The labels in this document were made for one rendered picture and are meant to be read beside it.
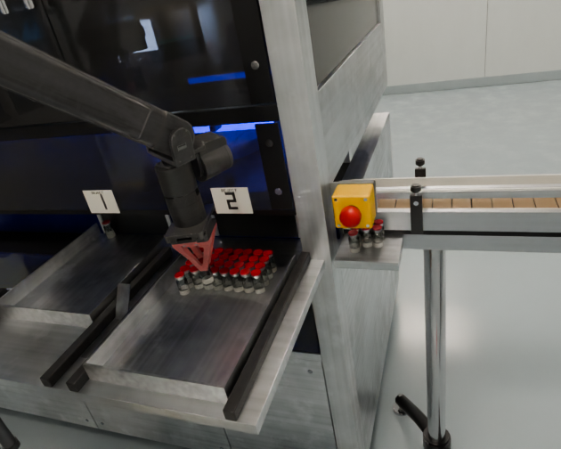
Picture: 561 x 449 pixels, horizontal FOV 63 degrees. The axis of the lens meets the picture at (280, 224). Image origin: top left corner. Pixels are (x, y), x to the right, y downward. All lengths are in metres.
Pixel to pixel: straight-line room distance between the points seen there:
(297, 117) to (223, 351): 0.42
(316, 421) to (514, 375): 0.87
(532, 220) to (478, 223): 0.10
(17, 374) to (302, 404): 0.70
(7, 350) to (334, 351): 0.68
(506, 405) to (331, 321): 0.94
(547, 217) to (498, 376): 1.03
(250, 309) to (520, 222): 0.55
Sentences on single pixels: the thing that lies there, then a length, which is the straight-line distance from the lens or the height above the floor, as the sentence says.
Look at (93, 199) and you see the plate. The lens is 1.15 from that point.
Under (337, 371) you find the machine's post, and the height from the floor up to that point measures 0.55.
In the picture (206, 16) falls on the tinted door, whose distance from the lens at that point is 0.86.
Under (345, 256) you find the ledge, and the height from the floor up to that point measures 0.88.
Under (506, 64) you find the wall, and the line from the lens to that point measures 5.51.
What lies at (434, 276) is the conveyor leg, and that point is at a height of 0.74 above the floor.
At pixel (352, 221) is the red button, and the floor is 0.99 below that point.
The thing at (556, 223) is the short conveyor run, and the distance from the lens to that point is 1.01.
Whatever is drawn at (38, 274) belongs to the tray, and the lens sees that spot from 1.20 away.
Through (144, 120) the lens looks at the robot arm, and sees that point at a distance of 0.66.
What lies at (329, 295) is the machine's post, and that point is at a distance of 1.01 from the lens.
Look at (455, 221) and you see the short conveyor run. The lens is 0.99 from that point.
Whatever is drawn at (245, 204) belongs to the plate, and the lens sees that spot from 0.94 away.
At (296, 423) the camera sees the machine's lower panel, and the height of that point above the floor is 0.32.
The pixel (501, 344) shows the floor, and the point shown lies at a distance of 2.05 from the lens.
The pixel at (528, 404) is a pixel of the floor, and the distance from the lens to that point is 1.87.
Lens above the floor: 1.41
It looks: 28 degrees down
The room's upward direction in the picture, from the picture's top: 11 degrees counter-clockwise
